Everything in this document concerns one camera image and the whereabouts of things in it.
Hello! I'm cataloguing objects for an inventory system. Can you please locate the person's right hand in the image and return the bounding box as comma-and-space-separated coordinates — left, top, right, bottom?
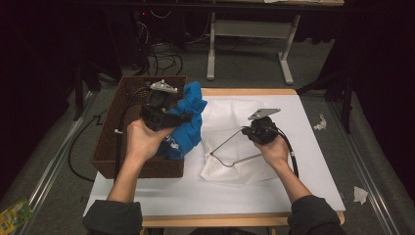
254, 135, 292, 169

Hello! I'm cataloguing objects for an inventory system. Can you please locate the black floor cable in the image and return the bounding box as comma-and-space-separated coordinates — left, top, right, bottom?
68, 110, 110, 183

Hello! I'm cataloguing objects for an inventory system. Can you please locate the white metal desk frame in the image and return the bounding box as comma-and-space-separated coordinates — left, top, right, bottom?
206, 0, 346, 86

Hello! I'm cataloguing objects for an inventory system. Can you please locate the hand-held gripper cable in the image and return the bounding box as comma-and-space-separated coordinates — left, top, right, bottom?
113, 85, 152, 182
274, 126, 300, 179

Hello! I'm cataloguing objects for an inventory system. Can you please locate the blue cloth garment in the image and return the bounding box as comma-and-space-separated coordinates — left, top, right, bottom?
156, 80, 208, 161

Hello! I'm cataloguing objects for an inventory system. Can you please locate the black metal stand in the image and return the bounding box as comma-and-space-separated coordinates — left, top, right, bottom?
295, 70, 356, 135
71, 61, 103, 122

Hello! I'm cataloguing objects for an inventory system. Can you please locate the tangle of black cables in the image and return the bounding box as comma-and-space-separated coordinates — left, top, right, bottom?
131, 9, 211, 76

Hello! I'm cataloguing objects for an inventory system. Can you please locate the right hand-held gripper cable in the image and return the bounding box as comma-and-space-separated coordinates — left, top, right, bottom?
274, 126, 300, 179

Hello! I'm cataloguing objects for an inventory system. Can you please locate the green printed packet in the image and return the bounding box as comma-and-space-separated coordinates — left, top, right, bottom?
0, 197, 35, 235

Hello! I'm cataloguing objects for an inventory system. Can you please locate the metal floor rail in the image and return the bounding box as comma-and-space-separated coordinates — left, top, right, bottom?
327, 100, 403, 235
13, 90, 100, 235

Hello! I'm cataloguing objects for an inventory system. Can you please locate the left hand-held gripper cable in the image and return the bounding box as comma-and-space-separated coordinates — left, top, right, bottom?
113, 85, 152, 182

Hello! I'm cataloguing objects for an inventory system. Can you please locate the wooden table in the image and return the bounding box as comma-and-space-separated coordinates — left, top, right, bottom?
83, 87, 346, 235

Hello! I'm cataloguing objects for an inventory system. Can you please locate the person's left hand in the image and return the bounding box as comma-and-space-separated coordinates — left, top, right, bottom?
125, 117, 175, 165

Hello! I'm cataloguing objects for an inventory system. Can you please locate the crumpled white paper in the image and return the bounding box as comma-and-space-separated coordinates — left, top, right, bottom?
353, 185, 369, 206
313, 113, 328, 132

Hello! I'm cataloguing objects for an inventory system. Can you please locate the white mesh laundry bag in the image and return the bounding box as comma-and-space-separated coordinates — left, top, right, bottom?
199, 97, 282, 184

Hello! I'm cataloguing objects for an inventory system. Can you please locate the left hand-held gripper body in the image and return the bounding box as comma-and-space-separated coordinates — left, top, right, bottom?
140, 79, 180, 131

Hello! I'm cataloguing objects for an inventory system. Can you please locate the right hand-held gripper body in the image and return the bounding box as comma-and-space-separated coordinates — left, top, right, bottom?
247, 108, 282, 146

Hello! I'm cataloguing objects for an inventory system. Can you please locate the brown wicker basket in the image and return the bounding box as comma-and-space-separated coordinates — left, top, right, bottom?
91, 75, 190, 180

